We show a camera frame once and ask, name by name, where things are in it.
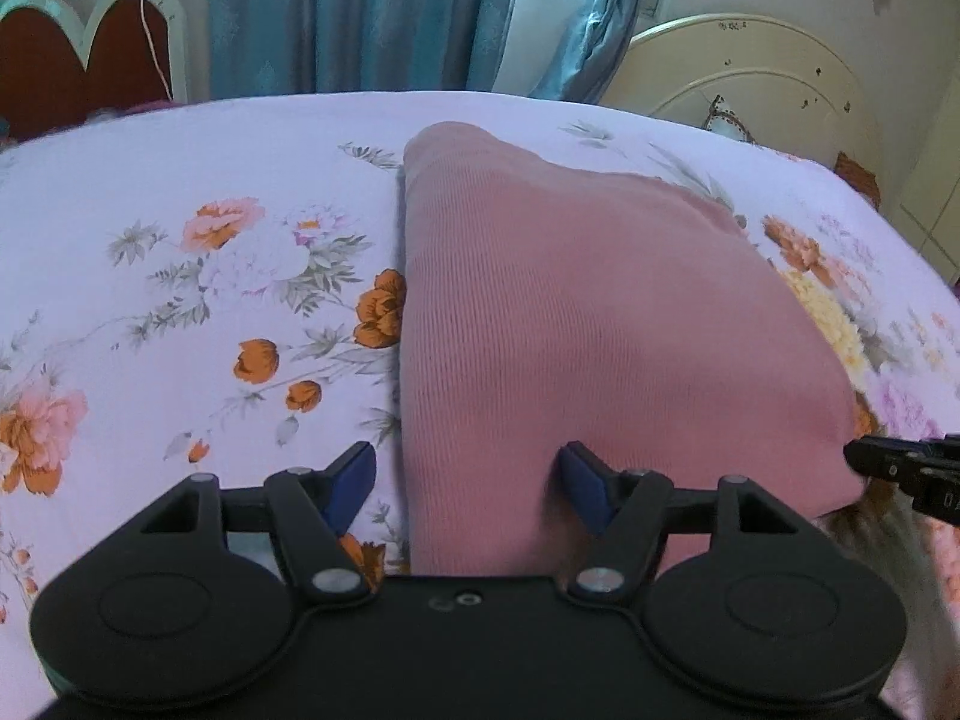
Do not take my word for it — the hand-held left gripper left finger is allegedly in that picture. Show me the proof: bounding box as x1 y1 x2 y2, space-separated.
118 441 377 607

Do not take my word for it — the tied-back blue curtain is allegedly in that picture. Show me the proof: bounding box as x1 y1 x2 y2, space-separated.
529 0 687 107

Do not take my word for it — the patterned cushion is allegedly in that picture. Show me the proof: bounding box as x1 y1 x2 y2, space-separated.
700 94 757 145

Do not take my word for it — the cream round headboard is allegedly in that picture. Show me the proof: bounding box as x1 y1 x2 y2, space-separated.
598 13 887 212

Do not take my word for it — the pink knit garment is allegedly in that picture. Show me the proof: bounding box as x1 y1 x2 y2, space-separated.
391 120 865 587

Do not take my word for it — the floral bed sheet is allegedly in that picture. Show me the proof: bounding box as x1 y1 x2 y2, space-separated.
0 88 960 720

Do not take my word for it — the cream wardrobe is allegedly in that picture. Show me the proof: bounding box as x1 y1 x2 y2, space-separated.
876 86 960 290

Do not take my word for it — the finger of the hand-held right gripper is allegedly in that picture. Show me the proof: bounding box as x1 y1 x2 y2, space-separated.
904 433 960 460
843 436 938 482

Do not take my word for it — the brown cushion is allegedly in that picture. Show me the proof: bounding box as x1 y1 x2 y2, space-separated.
831 151 884 212

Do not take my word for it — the red headboard with white frame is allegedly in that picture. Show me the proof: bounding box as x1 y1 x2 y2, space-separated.
0 0 190 143

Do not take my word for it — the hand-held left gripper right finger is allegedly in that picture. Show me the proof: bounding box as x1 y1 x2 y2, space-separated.
555 441 826 607

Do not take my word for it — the wide blue curtain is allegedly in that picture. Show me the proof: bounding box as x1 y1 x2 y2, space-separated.
208 0 530 100

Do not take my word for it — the white cable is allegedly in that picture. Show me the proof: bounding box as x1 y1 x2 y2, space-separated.
138 0 172 95

